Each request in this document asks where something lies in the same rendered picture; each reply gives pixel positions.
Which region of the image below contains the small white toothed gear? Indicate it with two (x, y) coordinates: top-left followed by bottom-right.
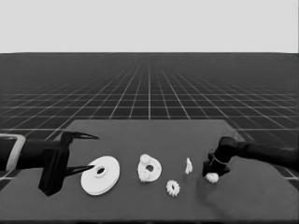
(165, 179), (181, 198)
(205, 172), (221, 184)
(138, 170), (151, 184)

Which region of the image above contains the white round pinned carrier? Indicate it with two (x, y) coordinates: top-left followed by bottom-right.
(137, 153), (163, 184)

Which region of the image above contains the large thick white disc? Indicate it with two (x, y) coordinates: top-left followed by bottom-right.
(80, 155), (121, 196)

